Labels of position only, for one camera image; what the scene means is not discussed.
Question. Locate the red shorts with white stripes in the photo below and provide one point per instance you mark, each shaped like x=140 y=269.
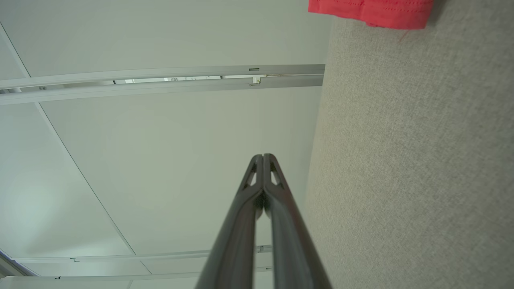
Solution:
x=381 y=12

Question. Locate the grey fabric sofa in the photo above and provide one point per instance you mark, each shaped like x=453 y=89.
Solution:
x=413 y=160

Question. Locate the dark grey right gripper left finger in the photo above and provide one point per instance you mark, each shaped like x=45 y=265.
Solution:
x=235 y=249

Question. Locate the grey double partition post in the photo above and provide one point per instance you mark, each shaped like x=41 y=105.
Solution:
x=160 y=89

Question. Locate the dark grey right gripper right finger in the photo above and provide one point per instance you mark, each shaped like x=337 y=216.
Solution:
x=293 y=249

